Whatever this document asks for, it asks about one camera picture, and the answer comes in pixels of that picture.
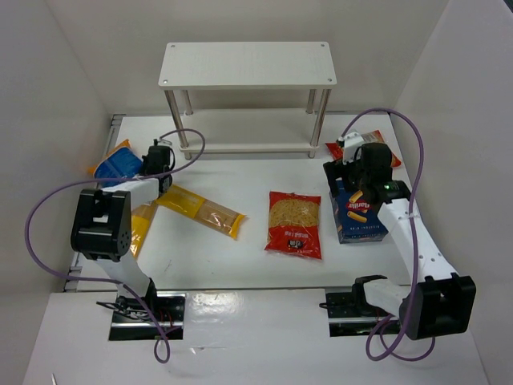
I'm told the blue Barilla rigatoni box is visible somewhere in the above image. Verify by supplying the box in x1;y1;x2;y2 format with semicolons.
329;180;388;244

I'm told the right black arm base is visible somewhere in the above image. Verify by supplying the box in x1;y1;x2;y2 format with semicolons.
318;287;388;338

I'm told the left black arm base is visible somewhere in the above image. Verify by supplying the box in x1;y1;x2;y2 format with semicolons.
96;292;186;341

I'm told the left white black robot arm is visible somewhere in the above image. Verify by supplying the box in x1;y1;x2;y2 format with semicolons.
71;142;176;309

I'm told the blue orange pasta bag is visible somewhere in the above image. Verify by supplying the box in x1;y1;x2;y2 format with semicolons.
87;140;143;179

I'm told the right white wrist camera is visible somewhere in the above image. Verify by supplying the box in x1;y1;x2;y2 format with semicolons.
337;132;365;164

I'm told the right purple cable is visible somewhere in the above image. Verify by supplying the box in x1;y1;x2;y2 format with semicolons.
338;107;437;362

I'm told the white two-tier shelf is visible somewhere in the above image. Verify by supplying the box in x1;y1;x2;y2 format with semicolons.
158;42;337;158

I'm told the yellow Pastatime spaghetti pack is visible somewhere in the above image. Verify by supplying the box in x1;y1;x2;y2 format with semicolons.
156;185;246;239

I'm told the yellow spaghetti pack with label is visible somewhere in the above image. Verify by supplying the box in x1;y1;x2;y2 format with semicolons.
130;201;157;259

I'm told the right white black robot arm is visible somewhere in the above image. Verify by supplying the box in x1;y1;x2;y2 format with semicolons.
323;143;476;340

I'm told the red fusilli bag front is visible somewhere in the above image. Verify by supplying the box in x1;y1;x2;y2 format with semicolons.
265;191;321;260

